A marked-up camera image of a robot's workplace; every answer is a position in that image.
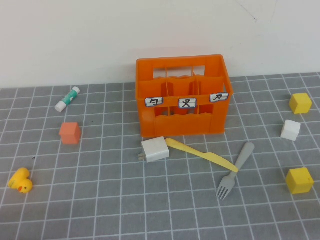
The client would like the pale yellow plastic knife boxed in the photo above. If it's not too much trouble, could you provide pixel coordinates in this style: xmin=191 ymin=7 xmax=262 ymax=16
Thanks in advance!
xmin=165 ymin=137 xmax=239 ymax=173

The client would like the orange plastic cutlery holder crate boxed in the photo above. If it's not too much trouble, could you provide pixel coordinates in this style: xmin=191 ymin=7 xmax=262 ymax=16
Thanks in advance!
xmin=135 ymin=54 xmax=235 ymax=138

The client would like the white label with fork character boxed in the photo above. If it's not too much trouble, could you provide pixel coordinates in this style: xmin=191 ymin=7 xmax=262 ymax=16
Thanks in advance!
xmin=178 ymin=97 xmax=198 ymax=109

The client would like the white label with knife character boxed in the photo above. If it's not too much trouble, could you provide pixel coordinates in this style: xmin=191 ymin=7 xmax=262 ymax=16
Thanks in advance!
xmin=209 ymin=92 xmax=230 ymax=103

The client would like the grey plastic fork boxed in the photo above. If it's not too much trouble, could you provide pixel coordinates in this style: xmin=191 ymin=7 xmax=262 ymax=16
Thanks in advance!
xmin=216 ymin=142 xmax=256 ymax=201

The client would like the orange foam cube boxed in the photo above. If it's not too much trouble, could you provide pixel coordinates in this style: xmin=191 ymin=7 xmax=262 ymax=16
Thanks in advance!
xmin=58 ymin=122 xmax=82 ymax=145

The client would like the white green glue stick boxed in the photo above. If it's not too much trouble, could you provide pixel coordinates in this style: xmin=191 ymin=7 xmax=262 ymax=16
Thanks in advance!
xmin=54 ymin=86 xmax=81 ymax=112

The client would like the white foam block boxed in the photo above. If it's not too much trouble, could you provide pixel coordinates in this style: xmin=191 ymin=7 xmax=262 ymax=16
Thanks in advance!
xmin=280 ymin=119 xmax=302 ymax=142

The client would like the yellow rubber duck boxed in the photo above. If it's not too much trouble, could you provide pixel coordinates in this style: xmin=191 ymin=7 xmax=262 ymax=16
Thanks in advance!
xmin=8 ymin=167 xmax=34 ymax=195

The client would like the yellow foam cube with notch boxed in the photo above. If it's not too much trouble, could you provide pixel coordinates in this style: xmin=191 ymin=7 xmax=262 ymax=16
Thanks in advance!
xmin=285 ymin=167 xmax=315 ymax=195

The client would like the white USB wall charger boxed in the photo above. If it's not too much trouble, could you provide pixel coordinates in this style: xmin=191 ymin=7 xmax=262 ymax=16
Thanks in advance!
xmin=136 ymin=136 xmax=170 ymax=164

